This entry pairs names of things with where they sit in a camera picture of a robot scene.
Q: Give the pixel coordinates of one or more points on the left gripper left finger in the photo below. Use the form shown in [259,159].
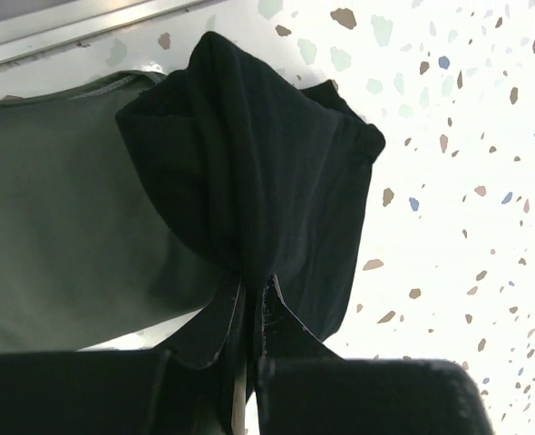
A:
[203,390]

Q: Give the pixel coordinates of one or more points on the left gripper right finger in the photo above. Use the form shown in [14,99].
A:
[278,333]

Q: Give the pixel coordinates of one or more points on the black t shirt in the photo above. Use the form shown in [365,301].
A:
[257,176]

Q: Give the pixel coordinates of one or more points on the folded dark green t shirt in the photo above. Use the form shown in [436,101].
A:
[84,256]

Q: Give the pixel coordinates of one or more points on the aluminium frame rail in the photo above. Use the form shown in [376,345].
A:
[31,27]

